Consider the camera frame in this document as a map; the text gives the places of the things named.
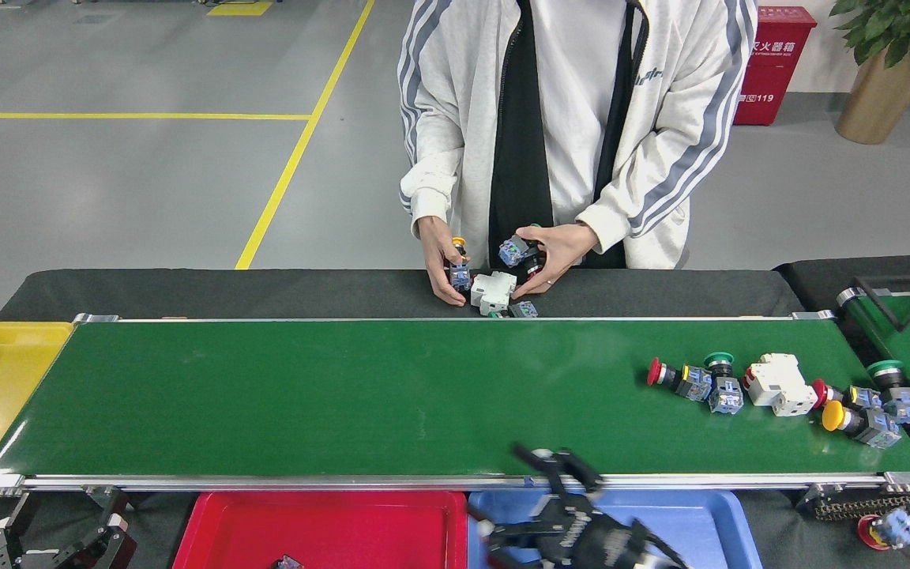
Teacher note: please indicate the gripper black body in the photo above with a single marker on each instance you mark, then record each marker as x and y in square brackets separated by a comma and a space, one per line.
[593, 541]

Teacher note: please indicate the red push button switch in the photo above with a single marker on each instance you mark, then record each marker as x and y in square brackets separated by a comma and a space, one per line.
[862, 395]
[692, 383]
[893, 528]

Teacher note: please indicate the white circuit breaker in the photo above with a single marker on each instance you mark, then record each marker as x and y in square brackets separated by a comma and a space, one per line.
[493, 291]
[779, 387]

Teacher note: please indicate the yellow push button switch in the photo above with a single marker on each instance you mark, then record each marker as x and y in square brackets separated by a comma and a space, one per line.
[870, 427]
[460, 275]

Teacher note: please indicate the person's left forearm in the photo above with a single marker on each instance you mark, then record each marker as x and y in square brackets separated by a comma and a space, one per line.
[660, 190]

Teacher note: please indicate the person's right forearm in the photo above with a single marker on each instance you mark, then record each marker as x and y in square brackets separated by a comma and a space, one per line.
[427, 190]

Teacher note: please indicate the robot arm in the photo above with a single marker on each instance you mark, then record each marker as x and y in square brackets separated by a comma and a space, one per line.
[664, 557]

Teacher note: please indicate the blue plastic tray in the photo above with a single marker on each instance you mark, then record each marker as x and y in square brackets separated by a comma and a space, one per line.
[708, 529]

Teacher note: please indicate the red plastic tray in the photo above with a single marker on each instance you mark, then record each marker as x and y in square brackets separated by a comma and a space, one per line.
[329, 537]

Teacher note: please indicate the long green conveyor belt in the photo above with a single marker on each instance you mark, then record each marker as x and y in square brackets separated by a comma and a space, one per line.
[265, 395]

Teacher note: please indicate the person's left hand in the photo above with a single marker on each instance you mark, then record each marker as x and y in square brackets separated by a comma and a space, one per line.
[565, 245]

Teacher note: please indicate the person's right hand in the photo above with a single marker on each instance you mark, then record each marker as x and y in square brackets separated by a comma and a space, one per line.
[435, 249]

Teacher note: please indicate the person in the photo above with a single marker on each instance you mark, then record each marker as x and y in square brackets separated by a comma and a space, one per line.
[573, 118]

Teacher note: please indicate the red fire extinguisher box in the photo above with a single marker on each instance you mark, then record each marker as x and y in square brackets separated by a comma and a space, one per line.
[771, 71]

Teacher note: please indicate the green leafy plant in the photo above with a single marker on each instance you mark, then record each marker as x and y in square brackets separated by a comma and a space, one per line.
[905, 24]

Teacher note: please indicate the blue grey switch part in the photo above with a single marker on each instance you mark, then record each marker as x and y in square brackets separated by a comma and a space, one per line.
[287, 563]

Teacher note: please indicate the black bent tube frame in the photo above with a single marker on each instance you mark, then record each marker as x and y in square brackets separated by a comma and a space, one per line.
[878, 304]

